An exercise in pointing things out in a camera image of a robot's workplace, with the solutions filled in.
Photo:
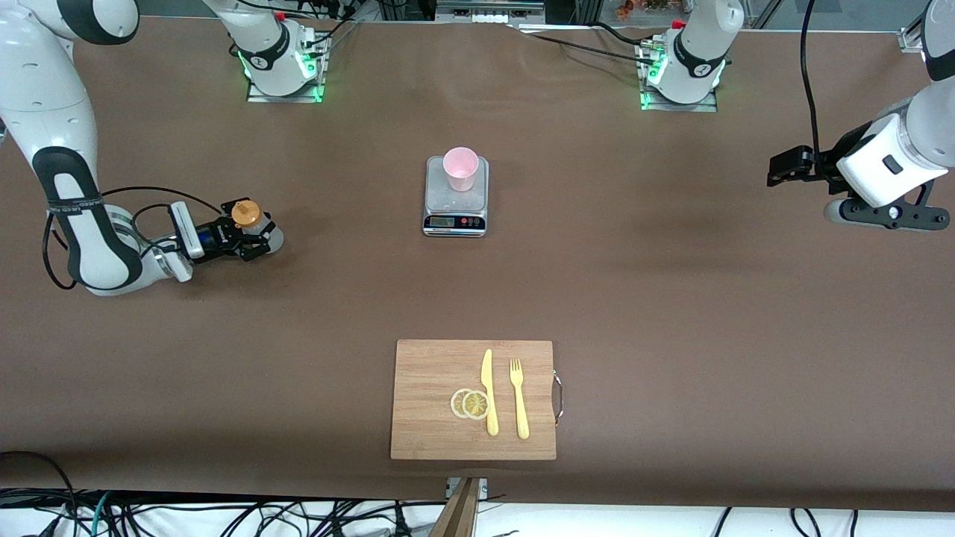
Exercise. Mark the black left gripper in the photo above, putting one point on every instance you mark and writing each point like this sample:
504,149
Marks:
819,168

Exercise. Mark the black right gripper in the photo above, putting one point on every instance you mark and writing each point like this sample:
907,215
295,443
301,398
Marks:
221,236

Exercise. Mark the aluminium frame corner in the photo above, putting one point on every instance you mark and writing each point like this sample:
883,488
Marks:
912,37

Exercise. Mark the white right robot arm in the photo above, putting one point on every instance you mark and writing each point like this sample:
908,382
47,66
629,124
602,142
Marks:
30,97

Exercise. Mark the wooden cutting board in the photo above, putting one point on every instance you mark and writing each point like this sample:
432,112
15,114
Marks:
425,418

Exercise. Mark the yellow plastic knife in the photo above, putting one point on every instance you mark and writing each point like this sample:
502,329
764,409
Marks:
487,373

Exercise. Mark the silver digital kitchen scale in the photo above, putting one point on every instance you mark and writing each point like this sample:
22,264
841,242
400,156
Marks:
477,205

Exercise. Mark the pink plastic cup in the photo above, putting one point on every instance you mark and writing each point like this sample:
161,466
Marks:
462,175

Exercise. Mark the wooden post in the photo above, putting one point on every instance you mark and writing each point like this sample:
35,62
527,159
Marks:
459,518

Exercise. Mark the small metal bracket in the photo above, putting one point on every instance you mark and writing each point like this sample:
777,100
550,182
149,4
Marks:
483,488

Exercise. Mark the translucent squeeze bottle orange cap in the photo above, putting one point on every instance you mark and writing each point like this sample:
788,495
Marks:
246,214

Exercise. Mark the yellow plastic fork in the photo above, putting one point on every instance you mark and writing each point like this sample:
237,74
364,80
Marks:
521,410

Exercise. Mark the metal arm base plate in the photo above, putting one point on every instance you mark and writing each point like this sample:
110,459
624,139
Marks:
257,96
705,107

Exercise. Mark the lemon slice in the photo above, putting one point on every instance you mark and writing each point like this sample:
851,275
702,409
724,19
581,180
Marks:
475,405
455,403

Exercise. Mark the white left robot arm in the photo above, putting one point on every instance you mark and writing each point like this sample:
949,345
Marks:
880,168

